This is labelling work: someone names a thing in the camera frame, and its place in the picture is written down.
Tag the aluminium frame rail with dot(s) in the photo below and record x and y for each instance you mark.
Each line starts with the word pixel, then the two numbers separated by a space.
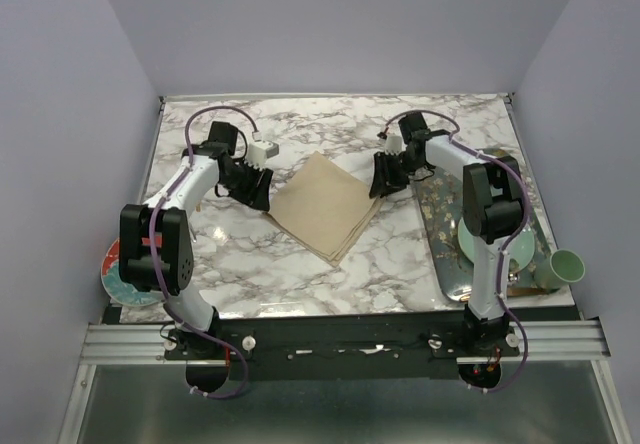
pixel 141 344

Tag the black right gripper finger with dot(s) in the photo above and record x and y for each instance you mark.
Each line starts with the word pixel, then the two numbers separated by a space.
pixel 395 179
pixel 380 183

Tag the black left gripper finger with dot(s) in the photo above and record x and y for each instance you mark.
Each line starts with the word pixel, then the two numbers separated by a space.
pixel 263 183
pixel 253 198

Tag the mint green plate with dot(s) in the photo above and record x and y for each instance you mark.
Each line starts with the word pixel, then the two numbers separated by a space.
pixel 521 249

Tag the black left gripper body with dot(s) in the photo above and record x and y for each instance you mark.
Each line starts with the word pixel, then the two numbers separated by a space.
pixel 242 175

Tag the beige linen napkin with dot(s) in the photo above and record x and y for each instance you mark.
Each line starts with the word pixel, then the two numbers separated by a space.
pixel 324 208

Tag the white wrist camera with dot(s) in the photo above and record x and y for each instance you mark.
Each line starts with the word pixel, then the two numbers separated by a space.
pixel 393 145
pixel 259 152

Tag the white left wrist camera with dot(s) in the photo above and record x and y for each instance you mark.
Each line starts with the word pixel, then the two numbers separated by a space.
pixel 259 152

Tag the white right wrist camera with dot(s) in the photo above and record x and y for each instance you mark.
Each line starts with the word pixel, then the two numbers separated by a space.
pixel 393 145

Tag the mint green cup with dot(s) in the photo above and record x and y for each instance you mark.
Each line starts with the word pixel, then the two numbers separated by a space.
pixel 562 268

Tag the red and blue round plate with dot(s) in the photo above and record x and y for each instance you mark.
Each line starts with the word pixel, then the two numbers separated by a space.
pixel 121 292

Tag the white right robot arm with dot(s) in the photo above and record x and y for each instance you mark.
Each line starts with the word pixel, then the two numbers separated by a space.
pixel 495 206

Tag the floral teal serving tray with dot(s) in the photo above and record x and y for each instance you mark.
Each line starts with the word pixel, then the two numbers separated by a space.
pixel 440 199

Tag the black mounting base plate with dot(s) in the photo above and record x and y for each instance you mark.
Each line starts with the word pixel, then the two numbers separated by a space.
pixel 348 347

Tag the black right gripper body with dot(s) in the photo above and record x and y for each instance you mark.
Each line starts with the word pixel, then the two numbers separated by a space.
pixel 411 165

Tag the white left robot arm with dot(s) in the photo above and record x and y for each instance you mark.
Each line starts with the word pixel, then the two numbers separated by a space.
pixel 155 244

